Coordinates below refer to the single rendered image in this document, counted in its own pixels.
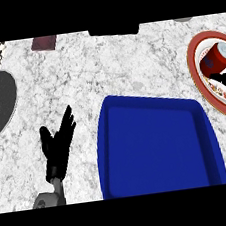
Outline red rimmed floral plate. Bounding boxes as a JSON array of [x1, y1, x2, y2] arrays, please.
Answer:
[[182, 28, 226, 128]]

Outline blue tray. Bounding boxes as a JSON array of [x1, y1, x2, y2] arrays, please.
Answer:
[[88, 80, 226, 201]]

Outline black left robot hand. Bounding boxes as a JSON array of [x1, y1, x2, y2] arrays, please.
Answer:
[[36, 104, 84, 184]]

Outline grey round object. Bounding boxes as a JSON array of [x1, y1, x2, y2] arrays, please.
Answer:
[[172, 16, 194, 24]]

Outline black appliance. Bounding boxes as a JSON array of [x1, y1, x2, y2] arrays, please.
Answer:
[[87, 23, 142, 41]]

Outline maroon rectangular block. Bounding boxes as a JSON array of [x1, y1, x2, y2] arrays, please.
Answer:
[[30, 34, 59, 53]]

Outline red can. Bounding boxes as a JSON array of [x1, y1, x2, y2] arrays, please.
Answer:
[[197, 40, 226, 79]]

